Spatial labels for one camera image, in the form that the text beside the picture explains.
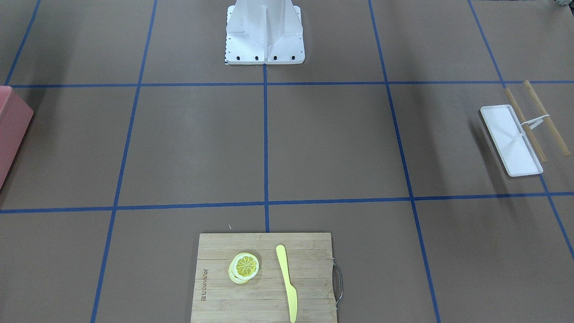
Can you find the white rack tray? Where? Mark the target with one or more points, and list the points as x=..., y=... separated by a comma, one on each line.
x=510, y=140

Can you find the pink plastic bin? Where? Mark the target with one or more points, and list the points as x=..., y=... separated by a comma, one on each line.
x=15, y=116

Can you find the bamboo cutting board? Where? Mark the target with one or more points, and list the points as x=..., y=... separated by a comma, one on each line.
x=263, y=299

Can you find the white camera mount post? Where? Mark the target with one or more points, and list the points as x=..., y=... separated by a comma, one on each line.
x=264, y=32

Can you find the yellow plastic knife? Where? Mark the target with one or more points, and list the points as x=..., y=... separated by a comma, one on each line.
x=291, y=292

